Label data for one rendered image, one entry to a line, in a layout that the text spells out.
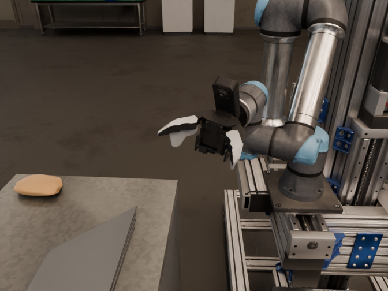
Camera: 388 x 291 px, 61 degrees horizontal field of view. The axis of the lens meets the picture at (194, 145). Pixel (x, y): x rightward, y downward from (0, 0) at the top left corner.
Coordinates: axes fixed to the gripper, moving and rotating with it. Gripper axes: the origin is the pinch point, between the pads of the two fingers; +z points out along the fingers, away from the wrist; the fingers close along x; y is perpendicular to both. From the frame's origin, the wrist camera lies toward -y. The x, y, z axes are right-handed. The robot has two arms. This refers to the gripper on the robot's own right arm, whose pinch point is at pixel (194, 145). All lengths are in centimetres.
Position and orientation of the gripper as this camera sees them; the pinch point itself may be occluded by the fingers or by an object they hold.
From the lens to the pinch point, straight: 56.9
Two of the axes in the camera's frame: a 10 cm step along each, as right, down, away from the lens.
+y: -1.2, 8.3, 5.4
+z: -4.6, 4.4, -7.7
